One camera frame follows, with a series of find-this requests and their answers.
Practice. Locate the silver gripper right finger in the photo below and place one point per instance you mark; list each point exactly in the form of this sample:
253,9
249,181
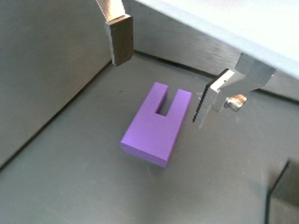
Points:
223,92

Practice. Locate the purple double-square block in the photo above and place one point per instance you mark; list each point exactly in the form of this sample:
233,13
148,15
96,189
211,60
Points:
150,134

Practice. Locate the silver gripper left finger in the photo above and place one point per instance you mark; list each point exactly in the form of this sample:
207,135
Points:
118,27

